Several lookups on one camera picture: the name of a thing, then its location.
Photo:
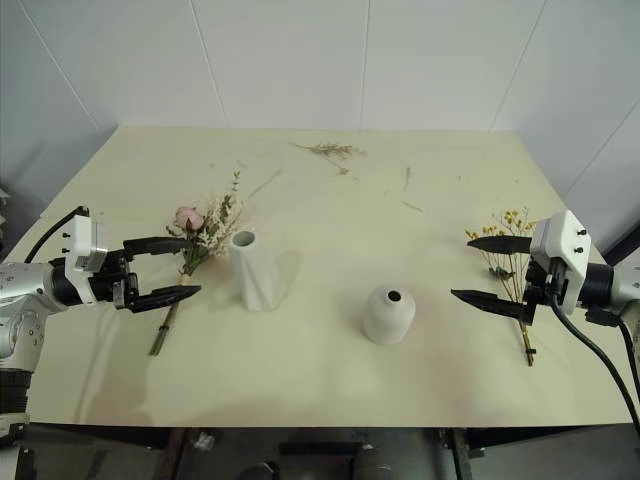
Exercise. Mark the tall white twisted vase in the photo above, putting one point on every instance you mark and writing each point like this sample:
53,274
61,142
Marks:
254,272

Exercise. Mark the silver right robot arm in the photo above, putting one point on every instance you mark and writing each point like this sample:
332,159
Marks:
617,287

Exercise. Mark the black metal table frame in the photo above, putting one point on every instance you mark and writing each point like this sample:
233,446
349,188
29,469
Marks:
470,450

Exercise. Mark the dried twig sprig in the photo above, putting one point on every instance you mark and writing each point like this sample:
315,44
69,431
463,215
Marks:
330,150

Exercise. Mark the yellow dried flower bunch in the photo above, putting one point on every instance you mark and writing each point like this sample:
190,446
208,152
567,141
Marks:
510,270

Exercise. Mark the thin dried twig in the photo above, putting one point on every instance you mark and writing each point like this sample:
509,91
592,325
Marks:
407,179
265,183

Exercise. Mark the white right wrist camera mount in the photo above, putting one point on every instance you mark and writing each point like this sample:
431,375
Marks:
562,240

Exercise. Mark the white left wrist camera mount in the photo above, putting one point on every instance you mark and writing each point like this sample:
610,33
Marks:
80,240

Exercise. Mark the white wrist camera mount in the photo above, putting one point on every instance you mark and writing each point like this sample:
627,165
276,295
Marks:
562,240
80,240

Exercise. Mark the round white ceramic vase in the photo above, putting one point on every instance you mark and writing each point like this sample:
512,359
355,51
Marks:
387,317

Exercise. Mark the pink rose dried bouquet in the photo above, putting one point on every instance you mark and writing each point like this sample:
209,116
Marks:
197,250

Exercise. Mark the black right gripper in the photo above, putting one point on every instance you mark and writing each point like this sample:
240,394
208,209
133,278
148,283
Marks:
539,287

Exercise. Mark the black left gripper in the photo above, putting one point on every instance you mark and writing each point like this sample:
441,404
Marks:
112,280

